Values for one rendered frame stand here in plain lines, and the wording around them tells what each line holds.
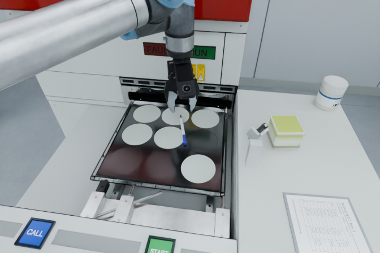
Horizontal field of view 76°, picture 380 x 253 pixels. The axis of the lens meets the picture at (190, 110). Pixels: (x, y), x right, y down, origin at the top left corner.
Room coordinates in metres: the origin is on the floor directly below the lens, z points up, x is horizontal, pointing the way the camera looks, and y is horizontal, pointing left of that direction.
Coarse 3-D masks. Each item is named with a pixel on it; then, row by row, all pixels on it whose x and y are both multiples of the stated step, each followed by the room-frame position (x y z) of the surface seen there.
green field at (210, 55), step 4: (196, 48) 0.75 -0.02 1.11; (200, 48) 0.75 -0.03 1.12; (204, 48) 0.75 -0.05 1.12; (208, 48) 0.74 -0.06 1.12; (212, 48) 0.74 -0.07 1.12; (196, 52) 0.75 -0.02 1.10; (200, 52) 0.75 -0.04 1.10; (204, 52) 0.75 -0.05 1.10; (208, 52) 0.74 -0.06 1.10; (212, 52) 0.74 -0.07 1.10; (192, 56) 0.75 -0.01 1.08; (196, 56) 0.75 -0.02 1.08; (200, 56) 0.75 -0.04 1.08; (204, 56) 0.75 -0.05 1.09; (208, 56) 0.74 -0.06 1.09; (212, 56) 0.74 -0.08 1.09
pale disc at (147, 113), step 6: (138, 108) 0.69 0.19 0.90; (144, 108) 0.69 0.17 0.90; (150, 108) 0.69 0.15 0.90; (156, 108) 0.69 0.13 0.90; (138, 114) 0.66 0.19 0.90; (144, 114) 0.66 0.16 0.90; (150, 114) 0.66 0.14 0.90; (156, 114) 0.66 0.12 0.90; (138, 120) 0.63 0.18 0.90; (144, 120) 0.63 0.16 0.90; (150, 120) 0.63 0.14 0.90
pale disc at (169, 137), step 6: (168, 126) 0.60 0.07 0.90; (156, 132) 0.57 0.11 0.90; (162, 132) 0.57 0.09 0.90; (168, 132) 0.57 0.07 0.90; (174, 132) 0.57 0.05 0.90; (180, 132) 0.57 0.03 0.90; (156, 138) 0.54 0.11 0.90; (162, 138) 0.54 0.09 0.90; (168, 138) 0.54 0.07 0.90; (174, 138) 0.54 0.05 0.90; (180, 138) 0.54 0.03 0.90; (156, 144) 0.52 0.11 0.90; (162, 144) 0.52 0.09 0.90; (168, 144) 0.52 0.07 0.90; (174, 144) 0.52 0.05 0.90; (180, 144) 0.52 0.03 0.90
